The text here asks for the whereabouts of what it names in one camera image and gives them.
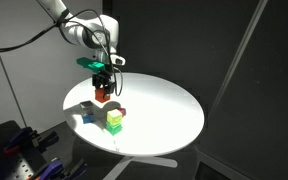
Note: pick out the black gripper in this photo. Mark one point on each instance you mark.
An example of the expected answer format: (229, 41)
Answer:
(103, 78)

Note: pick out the orange block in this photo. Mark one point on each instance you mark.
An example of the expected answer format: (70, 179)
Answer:
(101, 96)

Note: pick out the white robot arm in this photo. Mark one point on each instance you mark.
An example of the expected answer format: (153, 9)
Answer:
(97, 32)

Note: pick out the gray block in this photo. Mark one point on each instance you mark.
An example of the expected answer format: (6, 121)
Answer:
(86, 108)

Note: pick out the pink block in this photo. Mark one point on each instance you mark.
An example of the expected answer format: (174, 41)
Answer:
(123, 111)

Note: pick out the light green block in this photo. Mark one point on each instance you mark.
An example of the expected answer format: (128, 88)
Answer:
(114, 117)

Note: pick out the blue block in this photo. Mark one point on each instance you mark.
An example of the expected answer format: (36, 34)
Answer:
(88, 118)

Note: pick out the dark green block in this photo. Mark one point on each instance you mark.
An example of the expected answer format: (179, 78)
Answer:
(113, 129)

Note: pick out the round white table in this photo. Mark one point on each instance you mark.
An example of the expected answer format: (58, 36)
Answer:
(161, 118)

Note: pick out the purple clamp far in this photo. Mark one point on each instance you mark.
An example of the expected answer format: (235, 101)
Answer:
(27, 138)

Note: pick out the purple clamp near table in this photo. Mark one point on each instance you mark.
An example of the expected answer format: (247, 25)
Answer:
(55, 171)

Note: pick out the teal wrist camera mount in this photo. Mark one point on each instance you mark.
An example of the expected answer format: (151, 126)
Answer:
(95, 66)

